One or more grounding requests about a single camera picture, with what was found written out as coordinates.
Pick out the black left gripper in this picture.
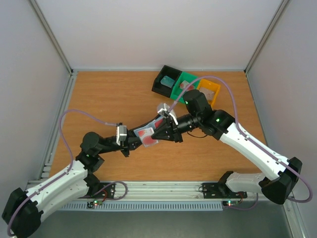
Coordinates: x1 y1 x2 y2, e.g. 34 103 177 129
97 130 150 157

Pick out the white card with red circles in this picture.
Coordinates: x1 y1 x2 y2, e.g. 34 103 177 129
138 127 159 147

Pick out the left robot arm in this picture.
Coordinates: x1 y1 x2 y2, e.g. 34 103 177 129
1 131 141 238

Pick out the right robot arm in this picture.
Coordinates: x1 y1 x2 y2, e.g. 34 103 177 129
152 90 302 205

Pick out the red card in holder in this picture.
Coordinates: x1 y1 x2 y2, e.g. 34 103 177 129
154 118 163 128

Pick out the teal card stack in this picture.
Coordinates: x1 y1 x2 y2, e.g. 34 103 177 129
160 76 175 88

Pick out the red patterned card stack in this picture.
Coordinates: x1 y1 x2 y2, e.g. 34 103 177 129
179 80 195 91

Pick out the green plastic bin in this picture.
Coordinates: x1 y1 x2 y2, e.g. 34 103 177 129
170 72 200 103

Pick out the black plastic bin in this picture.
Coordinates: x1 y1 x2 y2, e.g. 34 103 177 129
152 65 182 98

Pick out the yellow plastic bin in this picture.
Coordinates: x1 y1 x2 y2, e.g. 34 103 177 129
197 79 221 107

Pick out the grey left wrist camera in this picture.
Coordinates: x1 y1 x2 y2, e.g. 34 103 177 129
116 122 127 146

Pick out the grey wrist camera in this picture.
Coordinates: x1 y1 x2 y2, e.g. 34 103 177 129
157 103 178 125
116 122 127 146

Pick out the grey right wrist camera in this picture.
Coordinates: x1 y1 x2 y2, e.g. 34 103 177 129
157 103 178 125

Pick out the aluminium front rail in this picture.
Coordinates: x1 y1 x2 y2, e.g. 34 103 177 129
24 180 295 202

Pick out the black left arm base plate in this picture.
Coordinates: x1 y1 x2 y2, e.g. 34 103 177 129
83 182 115 199

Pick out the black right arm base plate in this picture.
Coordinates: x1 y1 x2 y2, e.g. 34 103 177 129
202 182 248 199

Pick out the white slotted cable duct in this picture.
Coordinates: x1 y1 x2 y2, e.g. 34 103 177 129
61 201 222 212

